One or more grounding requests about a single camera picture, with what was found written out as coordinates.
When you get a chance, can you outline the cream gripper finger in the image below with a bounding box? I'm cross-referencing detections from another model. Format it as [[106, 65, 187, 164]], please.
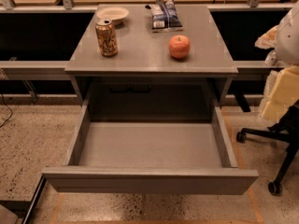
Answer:
[[255, 26, 278, 49], [259, 66, 299, 121]]

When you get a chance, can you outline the red apple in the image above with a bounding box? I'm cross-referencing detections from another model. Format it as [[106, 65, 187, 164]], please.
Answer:
[[168, 35, 191, 59]]

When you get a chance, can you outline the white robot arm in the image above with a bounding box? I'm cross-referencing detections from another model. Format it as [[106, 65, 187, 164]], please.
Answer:
[[255, 4, 299, 121]]

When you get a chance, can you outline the open grey top drawer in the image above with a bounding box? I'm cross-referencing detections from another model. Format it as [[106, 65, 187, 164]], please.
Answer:
[[41, 89, 260, 196]]

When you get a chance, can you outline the clear sanitizer bottle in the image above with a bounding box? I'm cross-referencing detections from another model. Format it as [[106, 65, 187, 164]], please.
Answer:
[[264, 50, 278, 67]]

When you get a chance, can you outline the black office chair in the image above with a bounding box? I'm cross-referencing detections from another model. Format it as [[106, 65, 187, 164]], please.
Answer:
[[235, 104, 299, 196]]

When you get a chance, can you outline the blue chip bag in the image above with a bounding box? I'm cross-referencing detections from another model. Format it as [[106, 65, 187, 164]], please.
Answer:
[[150, 0, 183, 31]]

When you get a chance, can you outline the grey cabinet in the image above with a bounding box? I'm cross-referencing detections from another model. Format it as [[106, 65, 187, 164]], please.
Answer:
[[65, 5, 237, 122]]

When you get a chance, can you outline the white paper bowl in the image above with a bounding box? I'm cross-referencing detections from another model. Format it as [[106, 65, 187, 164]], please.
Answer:
[[96, 7, 129, 26]]

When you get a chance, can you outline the gold soda can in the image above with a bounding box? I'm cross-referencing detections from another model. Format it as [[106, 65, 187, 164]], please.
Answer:
[[95, 19, 118, 57]]

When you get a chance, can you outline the black floor cable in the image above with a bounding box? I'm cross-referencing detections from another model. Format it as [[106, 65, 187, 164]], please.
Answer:
[[0, 93, 14, 129]]

